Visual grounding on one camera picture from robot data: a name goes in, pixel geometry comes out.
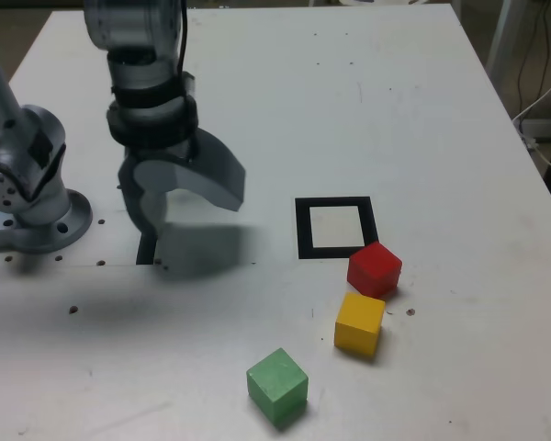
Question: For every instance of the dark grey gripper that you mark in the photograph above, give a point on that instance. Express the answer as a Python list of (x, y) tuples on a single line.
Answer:
[(160, 151)]

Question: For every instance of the red cube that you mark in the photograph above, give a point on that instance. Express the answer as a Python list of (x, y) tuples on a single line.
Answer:
[(374, 271)]

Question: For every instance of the green cube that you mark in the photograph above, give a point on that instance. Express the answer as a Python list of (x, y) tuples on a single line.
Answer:
[(275, 386)]

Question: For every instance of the yellow cube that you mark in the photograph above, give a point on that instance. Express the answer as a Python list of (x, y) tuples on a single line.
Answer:
[(358, 324)]

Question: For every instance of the black tape square outline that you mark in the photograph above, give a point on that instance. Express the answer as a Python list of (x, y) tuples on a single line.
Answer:
[(303, 229)]

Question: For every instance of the black tape strip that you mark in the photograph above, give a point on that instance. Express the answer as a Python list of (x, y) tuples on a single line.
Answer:
[(144, 252)]

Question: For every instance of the white metal post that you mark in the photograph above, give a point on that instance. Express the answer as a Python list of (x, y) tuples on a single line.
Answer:
[(498, 37)]

